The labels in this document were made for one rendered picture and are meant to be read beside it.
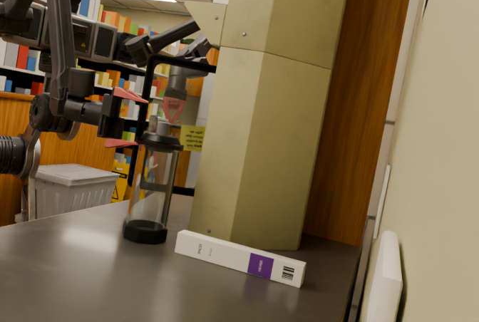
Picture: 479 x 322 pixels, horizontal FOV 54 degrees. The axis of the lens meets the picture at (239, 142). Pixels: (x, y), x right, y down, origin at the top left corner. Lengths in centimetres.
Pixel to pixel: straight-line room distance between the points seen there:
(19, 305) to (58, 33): 74
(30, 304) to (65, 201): 257
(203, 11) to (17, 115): 246
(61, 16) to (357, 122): 86
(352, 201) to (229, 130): 50
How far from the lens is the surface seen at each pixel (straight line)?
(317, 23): 119
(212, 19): 117
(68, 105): 118
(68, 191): 329
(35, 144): 236
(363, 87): 143
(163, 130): 107
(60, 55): 127
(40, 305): 75
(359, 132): 143
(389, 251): 16
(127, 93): 110
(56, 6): 132
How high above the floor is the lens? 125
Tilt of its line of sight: 3 degrees down
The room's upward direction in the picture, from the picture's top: 10 degrees clockwise
